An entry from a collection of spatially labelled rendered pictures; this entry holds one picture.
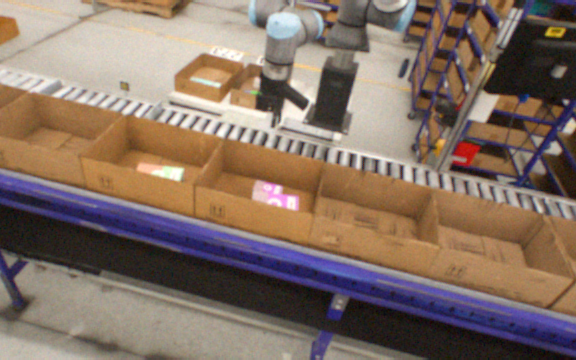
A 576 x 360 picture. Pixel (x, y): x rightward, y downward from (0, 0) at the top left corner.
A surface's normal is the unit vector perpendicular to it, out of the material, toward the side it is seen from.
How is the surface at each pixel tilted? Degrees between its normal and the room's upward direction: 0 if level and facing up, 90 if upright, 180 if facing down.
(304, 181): 89
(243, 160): 90
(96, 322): 0
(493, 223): 89
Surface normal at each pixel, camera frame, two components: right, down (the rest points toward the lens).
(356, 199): -0.21, 0.59
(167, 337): 0.13, -0.76
